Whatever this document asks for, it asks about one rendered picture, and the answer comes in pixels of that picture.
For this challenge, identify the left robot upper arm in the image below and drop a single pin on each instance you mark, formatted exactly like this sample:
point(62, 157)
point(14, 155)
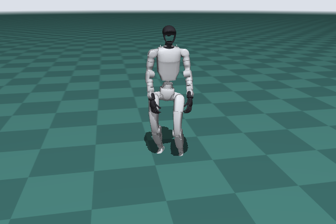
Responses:
point(186, 62)

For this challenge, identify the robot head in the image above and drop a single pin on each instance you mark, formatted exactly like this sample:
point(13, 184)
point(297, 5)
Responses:
point(169, 30)

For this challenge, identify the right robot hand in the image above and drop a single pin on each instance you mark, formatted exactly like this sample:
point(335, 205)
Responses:
point(153, 105)

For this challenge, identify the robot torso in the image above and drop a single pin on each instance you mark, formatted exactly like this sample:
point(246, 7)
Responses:
point(168, 67)

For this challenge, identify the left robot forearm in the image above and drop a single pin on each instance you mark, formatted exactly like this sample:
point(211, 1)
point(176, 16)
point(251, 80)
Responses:
point(189, 84)

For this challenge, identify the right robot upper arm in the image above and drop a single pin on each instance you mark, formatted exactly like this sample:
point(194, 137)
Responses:
point(150, 61)

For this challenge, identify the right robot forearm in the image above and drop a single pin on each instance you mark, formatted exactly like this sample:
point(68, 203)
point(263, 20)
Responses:
point(149, 84)

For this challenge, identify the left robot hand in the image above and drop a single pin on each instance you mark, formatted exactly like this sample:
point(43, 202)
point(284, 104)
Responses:
point(189, 103)

